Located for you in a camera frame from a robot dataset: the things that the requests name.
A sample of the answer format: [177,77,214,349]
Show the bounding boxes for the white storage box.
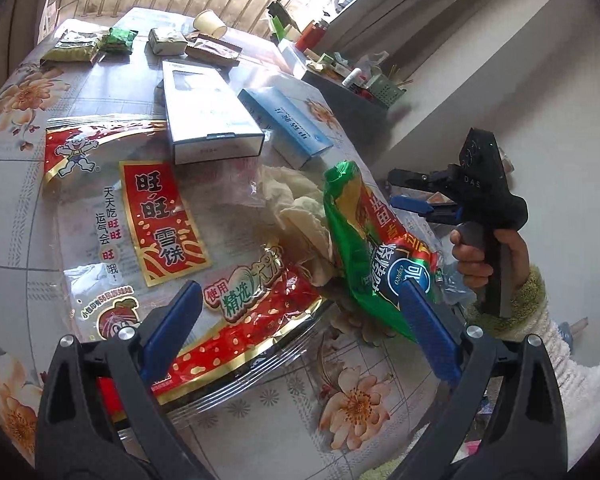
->
[279,40,311,73]

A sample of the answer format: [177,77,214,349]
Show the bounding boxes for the small green packet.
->
[100,26,140,55]

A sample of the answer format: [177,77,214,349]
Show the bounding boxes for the floral tablecloth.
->
[0,6,461,480]

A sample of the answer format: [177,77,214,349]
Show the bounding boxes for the brown tray packet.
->
[185,32,243,68]

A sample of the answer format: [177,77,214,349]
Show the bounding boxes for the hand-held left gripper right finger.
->
[390,278,568,480]

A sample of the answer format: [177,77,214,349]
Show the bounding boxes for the red thermos bottle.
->
[297,20,326,48]

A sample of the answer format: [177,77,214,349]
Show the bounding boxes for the green and black box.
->
[267,0,301,43]

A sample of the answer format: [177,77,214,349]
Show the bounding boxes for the large red clear snack bag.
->
[42,115,331,411]

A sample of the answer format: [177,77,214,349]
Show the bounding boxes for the beige tissue paper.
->
[257,162,341,286]

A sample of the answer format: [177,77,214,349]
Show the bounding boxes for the pale wrapped block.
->
[147,27,188,56]

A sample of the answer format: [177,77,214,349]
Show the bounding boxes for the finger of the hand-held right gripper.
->
[390,196,461,222]
[387,167,448,196]

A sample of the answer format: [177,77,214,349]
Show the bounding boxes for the olive green packet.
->
[40,29,103,66]

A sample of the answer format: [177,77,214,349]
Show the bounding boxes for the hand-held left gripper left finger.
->
[35,280,216,480]

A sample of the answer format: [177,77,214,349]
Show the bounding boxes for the green snack bag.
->
[322,160,441,346]

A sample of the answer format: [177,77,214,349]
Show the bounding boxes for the dark grey side cabinet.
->
[302,69,406,126]

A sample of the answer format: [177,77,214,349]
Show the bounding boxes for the person's right forearm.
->
[467,265,600,456]

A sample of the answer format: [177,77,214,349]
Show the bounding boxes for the paper cup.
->
[194,9,228,38]

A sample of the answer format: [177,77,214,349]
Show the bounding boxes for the person's right hand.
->
[450,230,531,292]

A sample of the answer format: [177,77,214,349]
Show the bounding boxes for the white cardboard box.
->
[161,59,266,166]

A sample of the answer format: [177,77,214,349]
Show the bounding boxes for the green plastic basket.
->
[367,74,406,108]

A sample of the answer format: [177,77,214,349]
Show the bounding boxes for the light blue cardboard box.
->
[237,86,333,168]

